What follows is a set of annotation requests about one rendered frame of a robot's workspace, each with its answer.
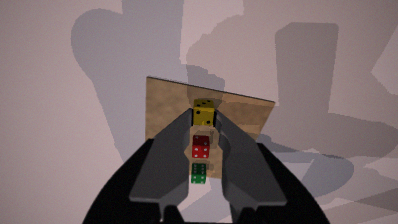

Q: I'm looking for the tan mat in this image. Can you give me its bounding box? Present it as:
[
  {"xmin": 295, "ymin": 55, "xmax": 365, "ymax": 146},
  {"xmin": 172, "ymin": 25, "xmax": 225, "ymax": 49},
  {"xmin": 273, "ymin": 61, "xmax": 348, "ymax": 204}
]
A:
[{"xmin": 145, "ymin": 77, "xmax": 276, "ymax": 179}]

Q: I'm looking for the green die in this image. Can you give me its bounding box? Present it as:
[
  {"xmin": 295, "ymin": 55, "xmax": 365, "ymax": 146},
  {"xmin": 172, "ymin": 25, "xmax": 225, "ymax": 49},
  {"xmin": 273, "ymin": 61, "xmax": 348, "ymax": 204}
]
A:
[{"xmin": 191, "ymin": 163, "xmax": 206, "ymax": 184}]

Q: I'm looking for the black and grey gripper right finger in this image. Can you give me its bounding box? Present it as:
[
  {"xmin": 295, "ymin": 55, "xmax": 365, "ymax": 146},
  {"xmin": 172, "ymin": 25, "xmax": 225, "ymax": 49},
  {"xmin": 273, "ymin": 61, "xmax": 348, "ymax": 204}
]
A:
[{"xmin": 213, "ymin": 109, "xmax": 330, "ymax": 224}]

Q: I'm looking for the yellow die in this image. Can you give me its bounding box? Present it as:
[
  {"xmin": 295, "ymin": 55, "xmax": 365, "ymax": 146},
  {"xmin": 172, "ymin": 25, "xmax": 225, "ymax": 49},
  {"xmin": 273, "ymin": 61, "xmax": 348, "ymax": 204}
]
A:
[{"xmin": 193, "ymin": 99, "xmax": 215, "ymax": 126}]

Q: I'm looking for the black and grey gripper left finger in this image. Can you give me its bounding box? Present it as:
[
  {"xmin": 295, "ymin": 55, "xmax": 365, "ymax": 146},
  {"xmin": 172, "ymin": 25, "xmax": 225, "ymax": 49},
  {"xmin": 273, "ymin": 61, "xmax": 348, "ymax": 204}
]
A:
[{"xmin": 82, "ymin": 108, "xmax": 194, "ymax": 224}]

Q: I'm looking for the dark red die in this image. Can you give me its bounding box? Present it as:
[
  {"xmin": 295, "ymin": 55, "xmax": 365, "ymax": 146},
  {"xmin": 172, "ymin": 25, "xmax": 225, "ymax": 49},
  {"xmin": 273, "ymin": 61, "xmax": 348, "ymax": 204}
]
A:
[{"xmin": 192, "ymin": 135, "xmax": 210, "ymax": 158}]

